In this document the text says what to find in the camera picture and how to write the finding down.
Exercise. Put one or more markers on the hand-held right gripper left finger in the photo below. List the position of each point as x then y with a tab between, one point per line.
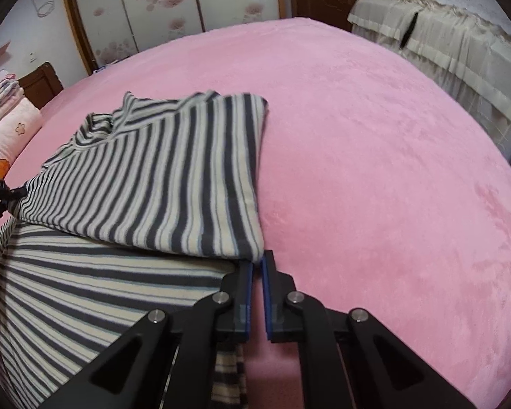
248	294

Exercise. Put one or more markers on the grey white striped shirt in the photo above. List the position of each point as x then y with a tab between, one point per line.
153	179

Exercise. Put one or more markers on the pink fleece blanket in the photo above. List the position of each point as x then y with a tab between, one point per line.
366	157

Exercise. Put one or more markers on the dark wooden headboard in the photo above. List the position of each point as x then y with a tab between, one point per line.
42	83

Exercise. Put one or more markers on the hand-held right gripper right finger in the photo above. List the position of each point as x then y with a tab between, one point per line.
267	306

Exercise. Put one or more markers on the pink flower print pillow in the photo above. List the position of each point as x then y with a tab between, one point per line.
12	132

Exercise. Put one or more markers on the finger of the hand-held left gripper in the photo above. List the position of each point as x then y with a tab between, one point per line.
17	192

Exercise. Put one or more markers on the beige draped cloth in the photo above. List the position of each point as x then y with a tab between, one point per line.
451	51

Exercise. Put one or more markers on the floral sliding door wardrobe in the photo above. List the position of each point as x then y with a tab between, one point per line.
162	0

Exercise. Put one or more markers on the folded striped pink quilts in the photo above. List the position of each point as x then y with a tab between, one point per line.
0	93

